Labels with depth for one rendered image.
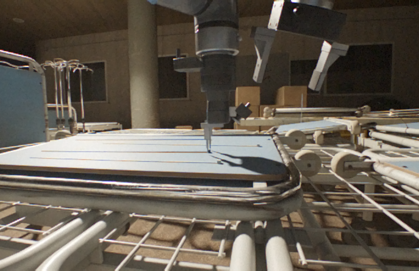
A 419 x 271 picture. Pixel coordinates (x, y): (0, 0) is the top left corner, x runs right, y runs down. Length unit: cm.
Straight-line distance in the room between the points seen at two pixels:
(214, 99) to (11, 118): 97
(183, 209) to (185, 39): 677
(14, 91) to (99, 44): 711
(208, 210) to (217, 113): 21
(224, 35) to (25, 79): 102
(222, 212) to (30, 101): 112
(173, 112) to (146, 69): 232
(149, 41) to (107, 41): 327
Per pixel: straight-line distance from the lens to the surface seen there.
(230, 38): 46
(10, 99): 124
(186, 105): 668
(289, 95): 406
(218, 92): 45
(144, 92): 475
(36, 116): 131
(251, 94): 393
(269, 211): 32
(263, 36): 46
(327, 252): 40
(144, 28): 503
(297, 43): 675
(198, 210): 32
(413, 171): 58
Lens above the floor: 65
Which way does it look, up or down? 5 degrees down
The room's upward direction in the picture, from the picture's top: 1 degrees counter-clockwise
